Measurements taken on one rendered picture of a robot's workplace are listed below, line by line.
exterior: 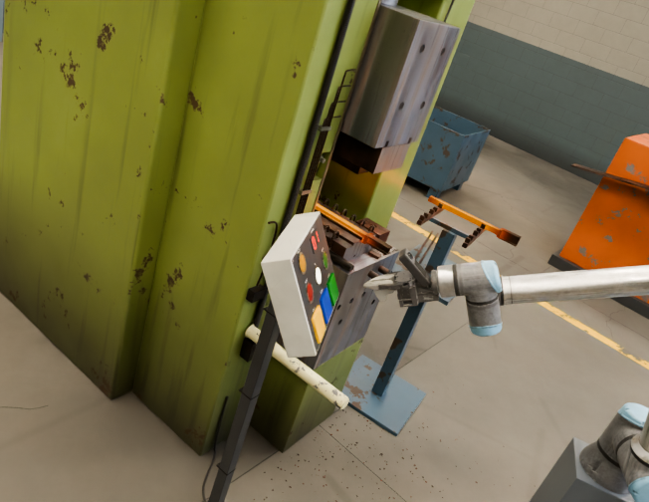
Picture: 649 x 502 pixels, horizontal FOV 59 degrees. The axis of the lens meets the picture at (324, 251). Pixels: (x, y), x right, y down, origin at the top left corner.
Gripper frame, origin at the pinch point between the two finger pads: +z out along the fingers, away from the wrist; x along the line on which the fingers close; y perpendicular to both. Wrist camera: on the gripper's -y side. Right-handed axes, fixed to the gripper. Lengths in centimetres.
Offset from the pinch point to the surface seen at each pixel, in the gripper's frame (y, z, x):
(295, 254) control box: -21.1, 11.1, -23.0
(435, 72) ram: -49, -25, 52
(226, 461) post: 55, 58, -11
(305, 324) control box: -3.5, 11.8, -27.0
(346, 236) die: 1.1, 13.9, 42.7
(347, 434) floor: 102, 37, 55
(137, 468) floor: 65, 101, -3
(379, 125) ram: -38, -7, 31
